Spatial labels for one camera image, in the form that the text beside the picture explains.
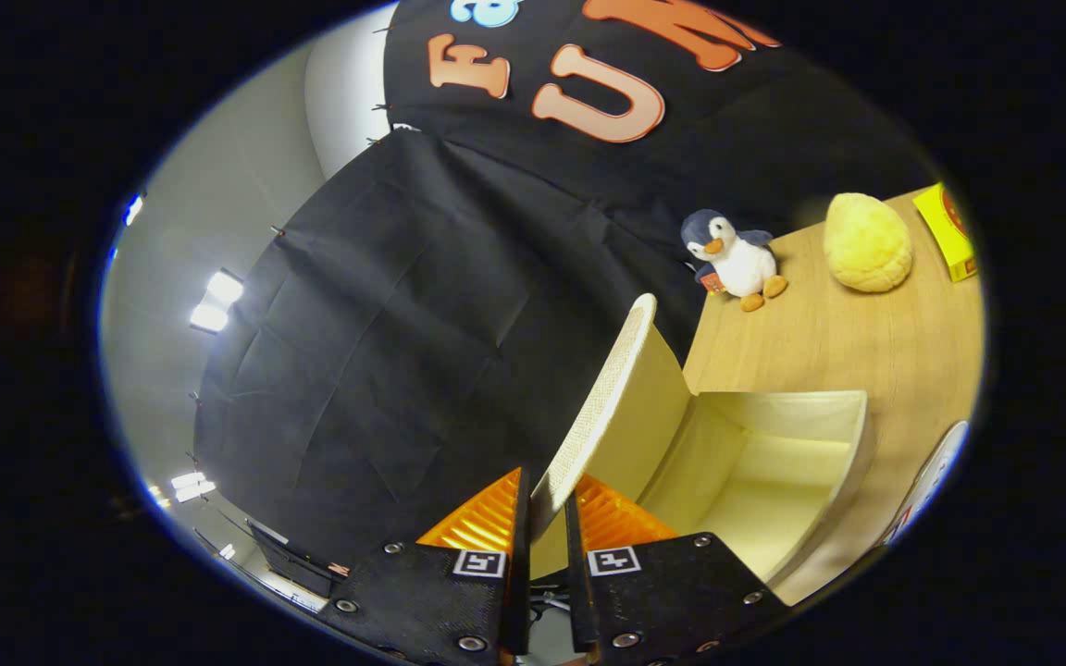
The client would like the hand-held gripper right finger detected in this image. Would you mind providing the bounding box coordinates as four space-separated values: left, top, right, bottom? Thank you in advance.
565 474 788 666

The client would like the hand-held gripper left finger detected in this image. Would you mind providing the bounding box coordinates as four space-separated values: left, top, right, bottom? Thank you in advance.
318 467 532 666

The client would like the beige fabric storage box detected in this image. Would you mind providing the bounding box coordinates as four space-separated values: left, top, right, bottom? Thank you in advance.
530 294 874 607

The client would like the white canvas shoe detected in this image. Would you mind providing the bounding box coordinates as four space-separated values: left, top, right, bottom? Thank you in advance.
880 421 971 549

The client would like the dark flat object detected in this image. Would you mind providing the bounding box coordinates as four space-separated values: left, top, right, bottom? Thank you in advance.
246 518 349 598

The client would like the ceiling light panel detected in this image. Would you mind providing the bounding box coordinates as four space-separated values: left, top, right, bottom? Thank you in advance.
170 472 217 503
189 268 245 334

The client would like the penguin plush toy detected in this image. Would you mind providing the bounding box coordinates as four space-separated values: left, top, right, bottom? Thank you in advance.
679 208 788 313

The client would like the yellow round plush toy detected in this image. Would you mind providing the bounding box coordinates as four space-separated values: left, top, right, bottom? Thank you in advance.
822 192 915 294

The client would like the yellow book with red circle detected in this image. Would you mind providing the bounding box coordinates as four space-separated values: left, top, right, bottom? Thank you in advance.
912 182 980 283

